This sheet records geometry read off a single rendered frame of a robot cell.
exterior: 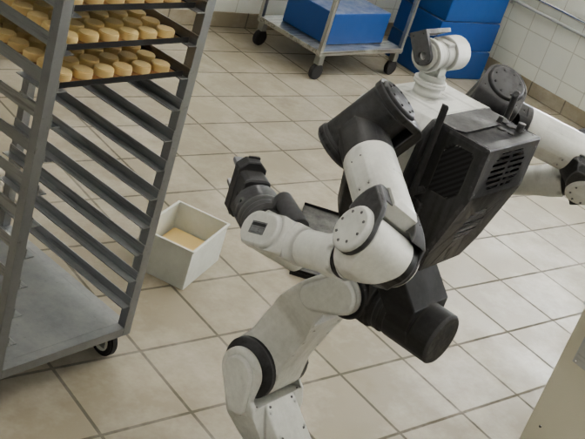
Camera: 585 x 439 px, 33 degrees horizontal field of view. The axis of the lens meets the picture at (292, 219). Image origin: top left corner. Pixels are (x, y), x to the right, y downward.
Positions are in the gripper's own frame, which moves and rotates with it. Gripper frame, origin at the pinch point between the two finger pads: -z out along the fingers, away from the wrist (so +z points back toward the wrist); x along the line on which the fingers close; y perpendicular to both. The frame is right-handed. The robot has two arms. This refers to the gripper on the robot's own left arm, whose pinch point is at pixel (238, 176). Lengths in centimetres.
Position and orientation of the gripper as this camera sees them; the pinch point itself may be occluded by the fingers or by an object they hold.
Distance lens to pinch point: 192.9
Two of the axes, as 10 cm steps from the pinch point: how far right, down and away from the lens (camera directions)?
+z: 3.1, 5.1, -8.0
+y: -9.1, -0.9, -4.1
